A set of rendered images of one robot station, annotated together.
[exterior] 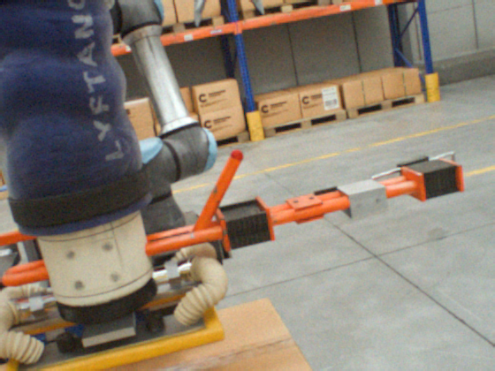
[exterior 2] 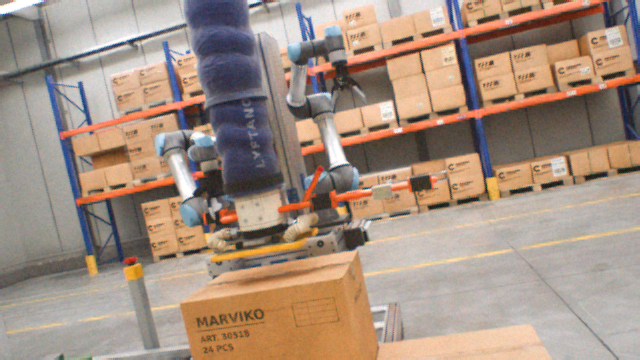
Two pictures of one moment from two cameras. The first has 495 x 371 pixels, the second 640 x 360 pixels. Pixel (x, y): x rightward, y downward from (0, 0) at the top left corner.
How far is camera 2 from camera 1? 0.92 m
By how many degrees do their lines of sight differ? 24
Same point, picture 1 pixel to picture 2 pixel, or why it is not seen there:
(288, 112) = (521, 178)
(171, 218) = (329, 214)
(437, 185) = (419, 185)
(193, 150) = (343, 178)
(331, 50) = (565, 128)
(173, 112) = (335, 158)
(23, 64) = (225, 128)
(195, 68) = (450, 145)
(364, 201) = (379, 192)
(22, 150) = (225, 162)
